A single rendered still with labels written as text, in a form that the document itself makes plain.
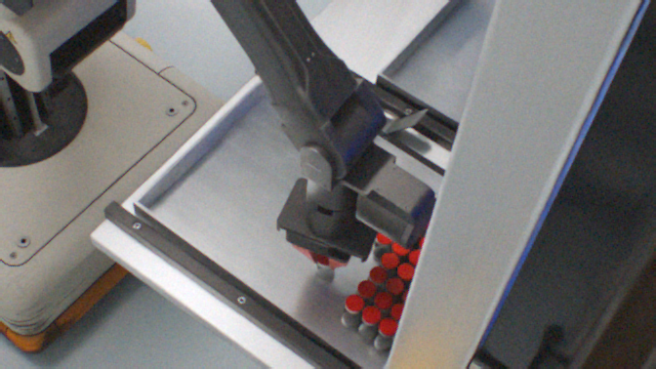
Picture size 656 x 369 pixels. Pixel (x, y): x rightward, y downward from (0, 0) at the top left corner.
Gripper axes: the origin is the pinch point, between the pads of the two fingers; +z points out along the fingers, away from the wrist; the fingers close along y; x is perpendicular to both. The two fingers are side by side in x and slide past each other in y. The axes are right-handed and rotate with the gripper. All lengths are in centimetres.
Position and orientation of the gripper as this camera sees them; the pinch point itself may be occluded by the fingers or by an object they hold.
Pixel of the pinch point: (326, 259)
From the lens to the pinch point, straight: 111.5
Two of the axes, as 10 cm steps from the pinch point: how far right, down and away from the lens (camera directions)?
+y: 9.3, 3.4, -1.5
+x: 3.7, -7.6, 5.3
